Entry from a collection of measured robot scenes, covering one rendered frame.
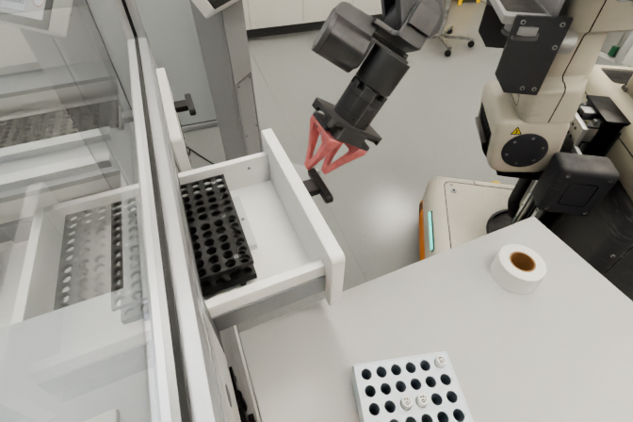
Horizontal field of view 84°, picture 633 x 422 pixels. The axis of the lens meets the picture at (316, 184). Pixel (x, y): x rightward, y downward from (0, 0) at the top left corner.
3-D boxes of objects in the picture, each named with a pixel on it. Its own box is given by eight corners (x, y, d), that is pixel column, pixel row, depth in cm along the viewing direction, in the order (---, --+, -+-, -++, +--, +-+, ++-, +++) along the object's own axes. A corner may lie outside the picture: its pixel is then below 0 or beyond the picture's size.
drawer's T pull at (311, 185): (314, 171, 56) (314, 165, 55) (333, 203, 51) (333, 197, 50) (292, 178, 55) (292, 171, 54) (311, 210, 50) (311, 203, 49)
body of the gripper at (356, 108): (308, 106, 51) (335, 61, 48) (356, 126, 57) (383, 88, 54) (326, 130, 47) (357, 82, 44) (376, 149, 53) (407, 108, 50)
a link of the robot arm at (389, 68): (420, 63, 45) (409, 55, 50) (377, 33, 43) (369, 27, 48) (387, 108, 48) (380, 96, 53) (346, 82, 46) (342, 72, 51)
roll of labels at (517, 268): (492, 251, 61) (500, 237, 58) (536, 267, 59) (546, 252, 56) (488, 284, 57) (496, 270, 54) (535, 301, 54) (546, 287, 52)
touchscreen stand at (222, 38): (318, 173, 190) (320, -47, 120) (285, 235, 160) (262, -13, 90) (238, 154, 203) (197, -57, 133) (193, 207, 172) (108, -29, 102)
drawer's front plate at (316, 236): (275, 173, 67) (269, 126, 60) (341, 303, 48) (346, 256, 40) (267, 176, 67) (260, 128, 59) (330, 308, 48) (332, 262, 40)
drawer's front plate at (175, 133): (177, 109, 84) (163, 66, 77) (197, 186, 65) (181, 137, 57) (170, 111, 84) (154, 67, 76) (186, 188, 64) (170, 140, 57)
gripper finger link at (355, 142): (291, 153, 56) (322, 103, 52) (325, 162, 60) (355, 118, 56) (307, 179, 51) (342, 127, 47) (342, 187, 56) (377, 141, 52)
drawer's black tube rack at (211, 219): (230, 202, 60) (223, 173, 55) (259, 287, 48) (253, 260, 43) (86, 243, 53) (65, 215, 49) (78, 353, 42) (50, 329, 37)
